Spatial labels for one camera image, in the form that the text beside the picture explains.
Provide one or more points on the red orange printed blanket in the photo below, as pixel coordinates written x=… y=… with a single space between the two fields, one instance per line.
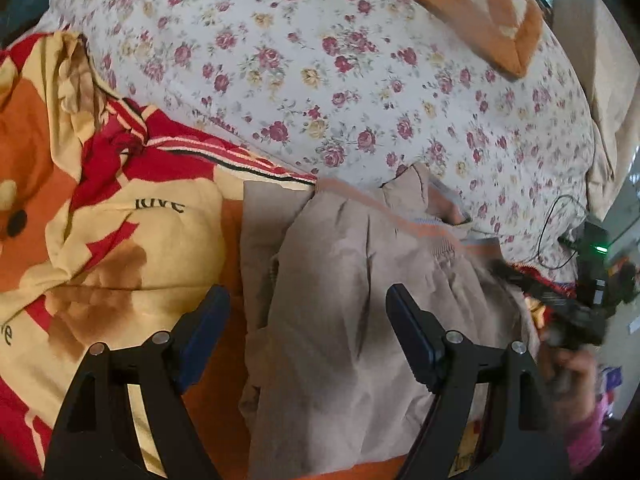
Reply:
x=150 y=220

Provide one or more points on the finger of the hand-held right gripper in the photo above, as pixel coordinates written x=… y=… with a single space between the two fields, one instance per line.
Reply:
x=510 y=274

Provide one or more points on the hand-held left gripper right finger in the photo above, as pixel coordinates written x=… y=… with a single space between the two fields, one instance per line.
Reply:
x=410 y=340

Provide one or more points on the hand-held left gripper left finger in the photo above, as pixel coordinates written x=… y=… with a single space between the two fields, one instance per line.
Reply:
x=205 y=340

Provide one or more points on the person's right hand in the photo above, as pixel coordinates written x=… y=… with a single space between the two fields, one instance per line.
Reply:
x=575 y=380

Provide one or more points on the floral quilt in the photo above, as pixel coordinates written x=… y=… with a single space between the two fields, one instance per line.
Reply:
x=350 y=85

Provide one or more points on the beige garment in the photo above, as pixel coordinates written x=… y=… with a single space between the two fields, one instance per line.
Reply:
x=350 y=285

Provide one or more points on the beige cloth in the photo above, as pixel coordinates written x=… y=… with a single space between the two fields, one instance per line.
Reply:
x=600 y=85

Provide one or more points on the orange white patterned pillow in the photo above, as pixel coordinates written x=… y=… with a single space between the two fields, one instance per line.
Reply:
x=480 y=15

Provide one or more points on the person's right forearm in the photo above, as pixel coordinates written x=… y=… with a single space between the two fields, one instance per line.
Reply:
x=587 y=440

